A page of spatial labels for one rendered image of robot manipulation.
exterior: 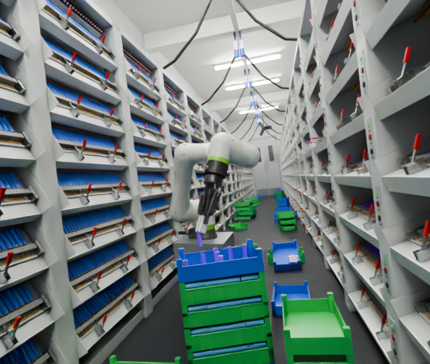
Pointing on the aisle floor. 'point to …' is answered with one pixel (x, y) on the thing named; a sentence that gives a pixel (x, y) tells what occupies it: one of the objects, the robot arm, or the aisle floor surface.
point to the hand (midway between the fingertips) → (202, 224)
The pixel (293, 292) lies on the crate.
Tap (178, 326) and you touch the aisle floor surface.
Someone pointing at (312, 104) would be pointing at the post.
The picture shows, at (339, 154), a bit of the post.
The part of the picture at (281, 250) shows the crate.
